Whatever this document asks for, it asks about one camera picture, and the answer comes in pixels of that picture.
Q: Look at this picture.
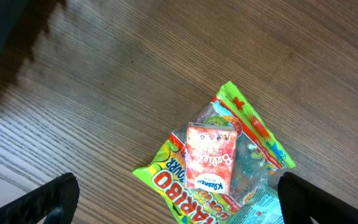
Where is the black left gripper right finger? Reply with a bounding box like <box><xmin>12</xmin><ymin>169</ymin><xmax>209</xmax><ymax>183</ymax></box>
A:
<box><xmin>277</xmin><ymin>172</ymin><xmax>358</xmax><ymax>224</ymax></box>

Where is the colourful candy bag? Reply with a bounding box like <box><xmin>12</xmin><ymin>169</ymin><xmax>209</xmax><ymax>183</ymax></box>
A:
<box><xmin>133</xmin><ymin>82</ymin><xmax>296</xmax><ymax>223</ymax></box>

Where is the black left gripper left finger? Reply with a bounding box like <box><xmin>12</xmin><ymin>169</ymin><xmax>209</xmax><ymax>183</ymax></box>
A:
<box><xmin>0</xmin><ymin>172</ymin><xmax>80</xmax><ymax>224</ymax></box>

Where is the teal snack pouch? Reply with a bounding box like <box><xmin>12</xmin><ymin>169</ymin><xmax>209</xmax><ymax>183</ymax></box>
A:
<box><xmin>227</xmin><ymin>184</ymin><xmax>284</xmax><ymax>224</ymax></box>

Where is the small red candy packet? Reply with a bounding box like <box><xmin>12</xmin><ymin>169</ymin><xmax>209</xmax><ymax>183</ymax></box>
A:
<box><xmin>185</xmin><ymin>123</ymin><xmax>237</xmax><ymax>195</ymax></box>

